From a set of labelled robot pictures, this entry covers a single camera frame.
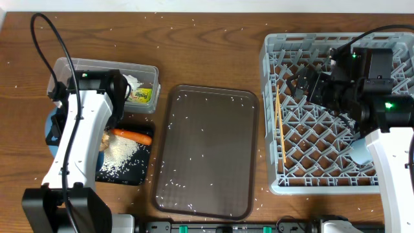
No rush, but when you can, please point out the brown mushroom food scrap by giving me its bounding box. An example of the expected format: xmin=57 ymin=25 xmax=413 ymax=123
xmin=99 ymin=131 xmax=110 ymax=151

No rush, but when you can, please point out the white rice pile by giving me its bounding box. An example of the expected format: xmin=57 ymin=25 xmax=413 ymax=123
xmin=100 ymin=134 xmax=139 ymax=177

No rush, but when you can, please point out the black waste tray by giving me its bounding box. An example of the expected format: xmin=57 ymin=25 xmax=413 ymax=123
xmin=95 ymin=130 xmax=151 ymax=186

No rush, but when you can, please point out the dark brown serving tray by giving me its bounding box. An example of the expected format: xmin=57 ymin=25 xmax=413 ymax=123
xmin=151 ymin=85 xmax=259 ymax=221

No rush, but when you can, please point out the black rail with green clips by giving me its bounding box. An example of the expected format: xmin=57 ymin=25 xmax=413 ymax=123
xmin=135 ymin=221 xmax=305 ymax=233

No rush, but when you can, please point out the grey dishwasher rack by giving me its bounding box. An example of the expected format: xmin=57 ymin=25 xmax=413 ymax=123
xmin=259 ymin=32 xmax=413 ymax=195

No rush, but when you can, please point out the orange carrot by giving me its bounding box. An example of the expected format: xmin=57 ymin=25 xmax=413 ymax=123
xmin=111 ymin=129 xmax=152 ymax=146

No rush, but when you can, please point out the blue plate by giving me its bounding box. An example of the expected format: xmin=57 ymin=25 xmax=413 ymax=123
xmin=45 ymin=107 xmax=104 ymax=172

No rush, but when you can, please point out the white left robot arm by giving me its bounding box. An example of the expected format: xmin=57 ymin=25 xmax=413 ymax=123
xmin=22 ymin=69 xmax=135 ymax=232

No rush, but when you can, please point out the green yellow snack wrapper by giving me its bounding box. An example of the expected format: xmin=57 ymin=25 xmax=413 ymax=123
xmin=127 ymin=88 xmax=152 ymax=104

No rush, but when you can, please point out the wooden chopstick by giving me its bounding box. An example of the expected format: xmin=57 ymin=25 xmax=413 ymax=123
xmin=274 ymin=84 xmax=279 ymax=137
xmin=279 ymin=97 xmax=287 ymax=164

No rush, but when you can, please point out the white tissue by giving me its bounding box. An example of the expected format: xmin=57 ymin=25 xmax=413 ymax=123
xmin=124 ymin=74 xmax=143 ymax=91

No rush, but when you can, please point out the clear plastic bin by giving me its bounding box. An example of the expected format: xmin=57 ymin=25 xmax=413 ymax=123
xmin=53 ymin=57 xmax=160 ymax=114

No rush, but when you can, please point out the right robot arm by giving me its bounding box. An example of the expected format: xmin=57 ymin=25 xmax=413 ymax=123
xmin=286 ymin=47 xmax=413 ymax=232

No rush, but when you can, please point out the light blue cup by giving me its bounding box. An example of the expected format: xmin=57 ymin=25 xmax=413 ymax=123
xmin=349 ymin=139 xmax=373 ymax=166

